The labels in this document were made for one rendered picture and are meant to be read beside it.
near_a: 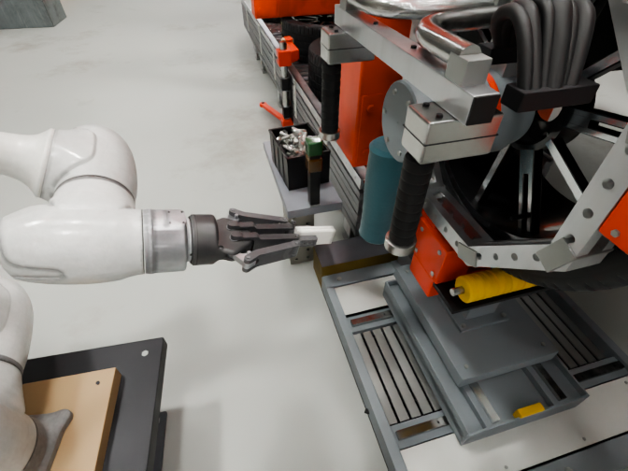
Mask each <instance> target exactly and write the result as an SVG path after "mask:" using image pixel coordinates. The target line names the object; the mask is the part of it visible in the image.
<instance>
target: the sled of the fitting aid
mask: <svg viewBox="0 0 628 471"><path fill-rule="evenodd" d="M383 297H384V299H385V300H386V302H387V304H388V306H389V308H390V310H391V312H392V314H393V316H394V318H395V320H396V322H397V324H398V325H399V327H400V329H401V331H402V333H403V335H404V337H405V339H406V341H407V343H408V345H409V347H410V349H411V351H412V352H413V354H414V356H415V358H416V360H417V362H418V364H419V366H420V368H421V371H422V373H423V374H424V376H425V377H426V379H427V381H428V383H429V385H430V387H431V389H432V391H433V393H434V395H435V398H436V400H437V402H438V403H439V405H440V406H441V408H442V410H443V412H444V414H445V416H446V418H447V420H448V422H449V424H450V427H451V428H452V430H453V432H454V434H455V435H456V437H457V439H458V441H459V443H460V445H461V446H462V445H465V444H468V443H471V442H474V441H477V440H480V439H482V438H485V437H488V436H491V435H496V434H499V433H502V432H504V431H507V430H510V429H512V428H515V427H518V426H521V425H524V424H526V423H529V422H532V421H537V420H540V419H543V418H546V417H548V416H551V415H554V414H557V413H560V412H563V411H565V410H567V409H570V408H573V407H576V406H578V405H579V404H580V403H581V402H583V401H584V400H585V399H586V398H588V397H589V395H588V393H587V392H586V391H585V390H584V388H583V387H582V386H581V385H580V384H579V382H578V381H577V380H576V379H575V377H574V376H573V375H572V374H571V372H570V371H569V370H568V369H567V368H566V366H565V365H564V364H563V363H562V361H561V360H560V359H559V358H558V357H557V355H555V356H554V357H553V358H552V359H551V360H547V361H545V362H542V363H539V364H533V365H530V366H526V367H524V368H521V369H517V370H514V371H511V372H507V373H505V374H502V375H499V376H495V377H492V378H486V379H484V380H481V381H477V382H474V383H471V384H467V385H464V386H462V387H457V385H456V383H455V382H454V380H453V378H452V376H451V375H450V372H449V370H448V369H447V367H446V366H445V364H444V363H443V361H442V359H441V357H440V356H439V354H438V352H437V350H436V349H435V346H434V344H433V343H432V341H431V339H430V338H429V336H428V335H427V333H426V332H425V330H424V328H423V326H422V325H421V322H420V320H419V319H418V317H417V315H416V313H415V312H414V310H413V308H412V306H411V305H410V303H409V302H408V300H407V298H406V296H405V295H404V293H403V291H402V289H401V288H400V286H399V284H398V282H397V281H396V279H392V280H388V281H385V286H384V290H383Z"/></svg>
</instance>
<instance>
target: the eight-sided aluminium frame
mask: <svg viewBox="0 0 628 471"><path fill-rule="evenodd" d="M608 3H609V8H610V12H611V17H612V21H613V26H614V31H615V36H616V40H617V45H618V50H619V55H620V59H621V68H622V72H623V76H624V81H625V86H626V91H627V95H628V0H608ZM411 21H412V23H411V29H410V35H409V39H411V40H412V41H414V42H416V43H417V44H419V42H418V41H417V39H416V31H415V30H416V28H417V25H418V23H419V22H420V21H421V20H411ZM419 45H420V44H419ZM627 191H628V123H627V125H626V126H625V128H624V129H623V131H622V132H621V135H620V136H619V138H618V139H617V141H616V142H615V144H614V145H613V147H612V149H611V150H610V152H609V153H608V155H607V157H606V158H605V160H604V161H603V162H602V164H601V165H600V167H599V168H598V170H597V172H596V173H595V175H594V176H593V178H592V180H591V181H590V183H589V185H588V186H587V188H586V189H585V191H584V192H583V194H582V195H581V197H580V198H579V199H578V201H577V203H576V204H575V206H574V207H573V209H572V211H571V212H570V214H569V215H568V217H567V218H566V220H565V222H564V224H563V225H562V227H561V228H560V230H559V231H558V233H557V235H556V236H555V237H554V238H535V239H515V240H495V241H494V240H493V239H492V238H491V237H490V236H489V235H488V234H487V233H486V232H485V231H484V230H483V229H482V227H481V226H480V225H479V224H478V223H477V222H476V221H475V220H474V219H473V218H472V217H471V216H470V214H469V213H468V212H467V211H466V210H465V209H464V208H463V207H462V206H461V205H460V204H459V202H458V201H457V200H456V199H455V198H454V197H453V196H452V195H451V194H450V193H449V192H448V191H447V189H446V188H445V186H444V184H443V179H442V175H441V170H440V165H439V162H436V163H435V166H434V169H433V173H432V176H431V179H430V183H429V187H428V190H427V194H426V197H425V199H424V205H423V209H424V211H425V213H426V214H427V216H428V217H429V219H430V220H431V221H432V223H433V224H434V225H435V227H436V228H437V229H438V230H439V232H440V233H441V234H442V235H443V236H444V237H445V238H446V240H447V241H448V242H449V243H450V245H451V246H452V247H453V249H454V250H455V251H456V252H457V254H458V255H457V256H458V257H459V258H460V259H462V260H463V261H464V263H465V264H466V265H467V266H473V267H480V266H482V267H497V268H513V269H528V270H544V271H546V272H547V273H548V272H553V271H559V272H567V271H571V270H575V269H579V268H582V267H586V266H590V265H594V264H600V263H601V262H602V260H603V259H604V258H605V257H606V256H607V254H608V253H609V252H611V251H613V250H614V249H613V247H614V246H615V244H613V243H612V242H611V241H609V240H608V239H607V238H606V237H604V236H603V235H602V234H600V232H599V228H600V227H601V226H602V224H603V223H604V222H605V220H606V219H607V217H608V216H609V215H610V213H611V212H612V211H613V209H614V208H615V206H616V205H617V204H618V203H619V202H620V200H621V199H622V198H623V196H624V195H625V194H626V192H627Z"/></svg>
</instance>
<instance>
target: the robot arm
mask: <svg viewBox="0 0 628 471"><path fill-rule="evenodd" d="M0 175H4V176H8V177H11V178H14V179H17V180H19V181H20V182H22V183H24V184H25V185H26V186H27V187H28V188H29V189H30V190H31V191H32V192H33V194H34V195H35V197H39V198H42V199H44V200H46V201H48V203H47V204H43V205H34V206H30V207H26V208H23V209H20V210H18V211H15V212H13V213H11V214H9V215H6V216H5V217H3V218H2V219H1V220H0V265H1V266H2V267H3V269H4V270H5V271H6V272H7V273H8V274H9V275H10V276H12V277H13V278H14V279H16V280H21V281H26V282H33V283H41V284H59V285H79V284H95V283H105V282H111V281H117V280H122V279H125V278H129V277H132V276H136V275H143V274H145V269H146V274H154V273H166V272H179V271H185V269H186V268H187V263H188V262H190V264H192V265H204V264H215V263H216V262H217V261H218V260H226V261H229V262H233V261H237V262H238V263H239V264H241V265H242V271H243V272H244V273H249V271H251V270H252V269H254V268H256V267H257V266H261V265H265V264H272V263H274V262H278V261H282V260H286V259H290V258H292V257H296V255H297V252H298V250H299V247H310V246H316V245H318V244H331V243H332V241H333V238H334V235H335V229H334V226H309V225H298V226H295V225H296V221H294V220H292V221H291V223H288V219H287V218H285V217H279V216H272V215H265V214H258V213H251V212H244V211H241V210H238V209H235V208H230V209H229V214H228V216H227V217H226V218H220V219H217V220H216V218H215V216H214V215H212V214H191V216H189V217H188V219H186V216H185V213H184V211H183V210H182V209H151V208H147V209H143V212H142V209H136V197H137V172H136V163H135V159H134V156H133V153H132V152H131V150H130V148H129V146H128V144H127V143H126V142H125V140H124V139H123V138H122V137H121V136H120V135H119V134H117V133H116V132H115V131H113V130H111V129H109V128H107V127H105V126H102V125H97V124H86V125H81V126H78V127H75V128H73V129H70V130H59V129H52V128H50V129H49V130H47V131H46V132H43V133H40V134H37V135H30V136H27V135H17V134H11V133H5V132H0ZM143 219H144V235H143ZM144 245H145V262H144ZM33 326H34V311H33V306H32V303H31V300H30V298H29V296H28V294H27V292H26V291H25V289H24V288H23V287H22V286H21V285H20V284H19V283H17V282H16V281H14V280H12V279H10V278H6V277H3V276H0V471H50V470H51V467H52V464H53V462H54V459H55V456H56V453H57V451H58V449H59V446H60V444H61V441H62V438H63V436H64V432H65V430H66V428H67V427H68V425H69V424H70V422H71V421H72V420H73V413H72V412H71V411H70V410H69V409H61V410H58V411H55V412H52V413H48V414H38V415H26V414H25V404H24V397H23V390H22V374H23V370H24V367H25V365H26V362H27V358H28V354H29V350H30V346H31V341H32V334H33Z"/></svg>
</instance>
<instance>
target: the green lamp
mask: <svg viewBox="0 0 628 471"><path fill-rule="evenodd" d="M305 144H306V152H307V155H308V157H313V156H320V155H322V145H323V143H322V141H321V139H320V138H319V136H311V137H306V139H305Z"/></svg>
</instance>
